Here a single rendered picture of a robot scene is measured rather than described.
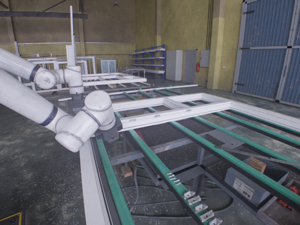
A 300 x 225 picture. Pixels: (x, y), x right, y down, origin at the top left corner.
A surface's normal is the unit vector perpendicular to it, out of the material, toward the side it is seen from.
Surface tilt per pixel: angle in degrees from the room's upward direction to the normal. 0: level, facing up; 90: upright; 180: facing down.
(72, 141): 74
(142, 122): 90
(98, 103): 38
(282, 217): 0
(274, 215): 0
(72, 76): 90
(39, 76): 89
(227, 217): 0
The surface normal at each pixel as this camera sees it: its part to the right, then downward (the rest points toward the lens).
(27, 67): 0.55, -0.10
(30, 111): 0.52, 0.55
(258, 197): -0.90, 0.15
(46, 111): 0.87, 0.04
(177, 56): 0.44, 0.29
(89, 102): 0.08, -0.55
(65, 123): -0.34, -0.65
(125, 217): 0.00, -0.95
